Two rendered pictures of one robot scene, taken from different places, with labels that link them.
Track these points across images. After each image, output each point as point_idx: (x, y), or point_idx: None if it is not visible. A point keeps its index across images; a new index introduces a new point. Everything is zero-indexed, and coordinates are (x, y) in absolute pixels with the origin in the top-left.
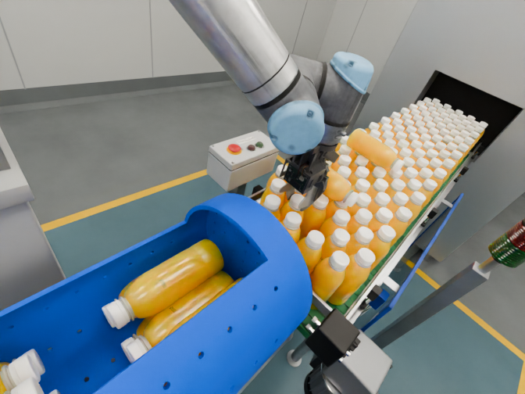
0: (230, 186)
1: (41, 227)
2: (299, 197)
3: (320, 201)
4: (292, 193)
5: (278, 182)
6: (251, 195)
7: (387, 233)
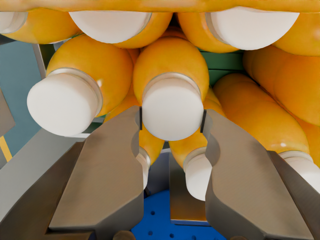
0: (3, 129)
1: (5, 195)
2: (169, 106)
3: (261, 38)
4: (138, 123)
5: (54, 111)
6: (36, 59)
7: None
